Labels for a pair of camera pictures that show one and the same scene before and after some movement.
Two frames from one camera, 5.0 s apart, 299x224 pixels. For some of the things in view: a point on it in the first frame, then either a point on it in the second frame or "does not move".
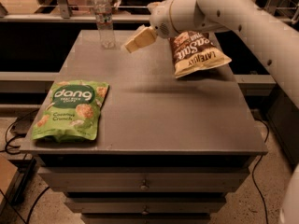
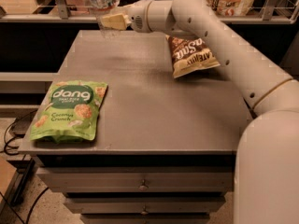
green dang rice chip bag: x=72 y=112 does not move
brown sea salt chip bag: x=194 y=51 does not move
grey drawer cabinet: x=168 y=149 does not move
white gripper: x=160 y=19 -> x=137 y=17
